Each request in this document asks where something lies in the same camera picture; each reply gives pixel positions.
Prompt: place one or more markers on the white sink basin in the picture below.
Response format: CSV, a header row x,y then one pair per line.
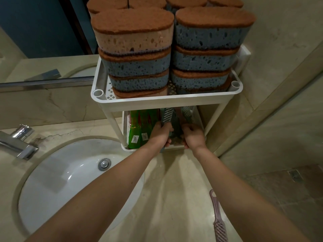
x,y
63,178

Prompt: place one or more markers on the person's left thumb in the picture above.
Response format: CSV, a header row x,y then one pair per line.
x,y
168,142

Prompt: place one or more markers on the chrome sink drain stopper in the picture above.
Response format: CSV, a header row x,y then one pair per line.
x,y
104,164

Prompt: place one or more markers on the metal mirror ledge rail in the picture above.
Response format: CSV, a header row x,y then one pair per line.
x,y
45,83

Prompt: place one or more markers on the grey scrub brush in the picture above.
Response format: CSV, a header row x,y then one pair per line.
x,y
186,115
167,115
176,128

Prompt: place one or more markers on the green packet with white label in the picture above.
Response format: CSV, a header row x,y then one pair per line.
x,y
147,123
133,133

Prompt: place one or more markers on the person's right hand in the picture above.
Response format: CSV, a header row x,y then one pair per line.
x,y
194,138

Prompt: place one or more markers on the square floor drain cover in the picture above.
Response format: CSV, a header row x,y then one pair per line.
x,y
295,175

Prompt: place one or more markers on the person's right forearm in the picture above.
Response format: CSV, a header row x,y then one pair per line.
x,y
239,199

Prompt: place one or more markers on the person's left hand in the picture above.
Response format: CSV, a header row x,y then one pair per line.
x,y
160,134

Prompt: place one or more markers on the person's right thumb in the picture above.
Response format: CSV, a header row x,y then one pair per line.
x,y
186,144

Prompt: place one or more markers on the white plastic shelf rack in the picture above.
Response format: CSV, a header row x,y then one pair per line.
x,y
166,99

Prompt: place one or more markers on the person's left forearm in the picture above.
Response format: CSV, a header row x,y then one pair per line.
x,y
101,196

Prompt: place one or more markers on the stack of brown-topped sponges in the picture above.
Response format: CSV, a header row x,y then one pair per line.
x,y
156,42

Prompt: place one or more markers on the wall mirror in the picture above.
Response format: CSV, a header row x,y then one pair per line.
x,y
37,30

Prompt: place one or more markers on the pink scrub brush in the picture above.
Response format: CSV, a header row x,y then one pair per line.
x,y
217,219

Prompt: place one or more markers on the chrome faucet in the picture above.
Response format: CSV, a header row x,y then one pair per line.
x,y
17,143

